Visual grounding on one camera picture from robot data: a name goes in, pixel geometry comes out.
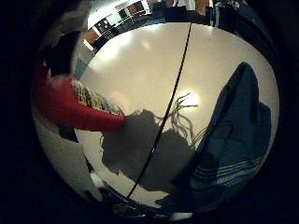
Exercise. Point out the blue striped cloth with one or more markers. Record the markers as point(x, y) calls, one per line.
point(236, 140)

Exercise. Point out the dark office chair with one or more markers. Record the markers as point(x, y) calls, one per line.
point(175, 14)

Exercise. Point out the red spray bottle black head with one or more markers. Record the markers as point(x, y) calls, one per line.
point(71, 109)

